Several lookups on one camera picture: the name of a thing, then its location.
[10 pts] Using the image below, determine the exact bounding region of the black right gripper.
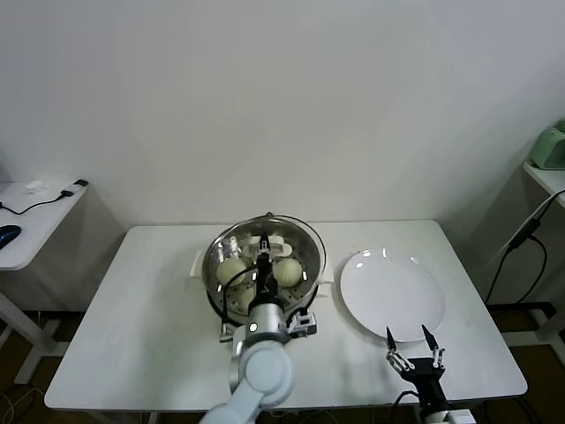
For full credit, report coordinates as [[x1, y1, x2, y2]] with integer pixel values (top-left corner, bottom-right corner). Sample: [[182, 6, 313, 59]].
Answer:
[[386, 324, 447, 404]]

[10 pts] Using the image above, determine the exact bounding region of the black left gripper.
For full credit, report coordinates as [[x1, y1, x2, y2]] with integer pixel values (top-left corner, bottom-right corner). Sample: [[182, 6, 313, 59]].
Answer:
[[251, 235, 282, 306]]

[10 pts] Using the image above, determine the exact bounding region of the glass lid cream handle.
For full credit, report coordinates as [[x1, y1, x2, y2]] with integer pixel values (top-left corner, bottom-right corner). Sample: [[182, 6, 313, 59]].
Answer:
[[202, 214, 328, 322]]

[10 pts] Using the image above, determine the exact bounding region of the perforated steel steamer basket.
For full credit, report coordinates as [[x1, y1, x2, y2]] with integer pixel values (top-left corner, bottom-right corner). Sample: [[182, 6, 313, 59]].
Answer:
[[189, 219, 333, 320]]

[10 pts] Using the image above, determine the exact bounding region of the white round plate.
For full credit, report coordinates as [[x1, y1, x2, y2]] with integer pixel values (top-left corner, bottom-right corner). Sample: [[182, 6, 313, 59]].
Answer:
[[338, 247, 446, 344]]

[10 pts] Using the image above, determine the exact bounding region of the white side table with appliance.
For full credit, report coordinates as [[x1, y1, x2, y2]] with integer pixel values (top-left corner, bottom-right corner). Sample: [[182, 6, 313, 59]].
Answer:
[[502, 161, 565, 354]]

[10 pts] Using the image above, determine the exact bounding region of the white side table with mouse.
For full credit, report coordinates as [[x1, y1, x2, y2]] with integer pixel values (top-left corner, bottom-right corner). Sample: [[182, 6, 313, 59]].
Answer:
[[0, 178, 92, 385]]

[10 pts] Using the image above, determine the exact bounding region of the mint green appliance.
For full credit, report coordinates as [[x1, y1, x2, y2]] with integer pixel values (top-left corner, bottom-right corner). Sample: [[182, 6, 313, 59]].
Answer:
[[528, 118, 565, 171]]

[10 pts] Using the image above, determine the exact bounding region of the blue computer mouse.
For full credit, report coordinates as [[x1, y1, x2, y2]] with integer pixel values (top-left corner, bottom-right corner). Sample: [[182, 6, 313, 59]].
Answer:
[[0, 223, 22, 252]]

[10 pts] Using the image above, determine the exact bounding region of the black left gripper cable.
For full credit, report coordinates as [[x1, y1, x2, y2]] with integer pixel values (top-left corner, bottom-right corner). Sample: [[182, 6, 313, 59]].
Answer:
[[220, 264, 261, 337]]

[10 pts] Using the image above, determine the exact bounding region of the black power adapter with cables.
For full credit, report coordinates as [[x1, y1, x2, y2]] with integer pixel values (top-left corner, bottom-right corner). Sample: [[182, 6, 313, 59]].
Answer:
[[484, 189, 565, 307]]

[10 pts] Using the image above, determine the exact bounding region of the black cable with plug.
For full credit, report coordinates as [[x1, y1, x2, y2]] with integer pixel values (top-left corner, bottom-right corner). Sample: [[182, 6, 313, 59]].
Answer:
[[0, 178, 89, 216]]

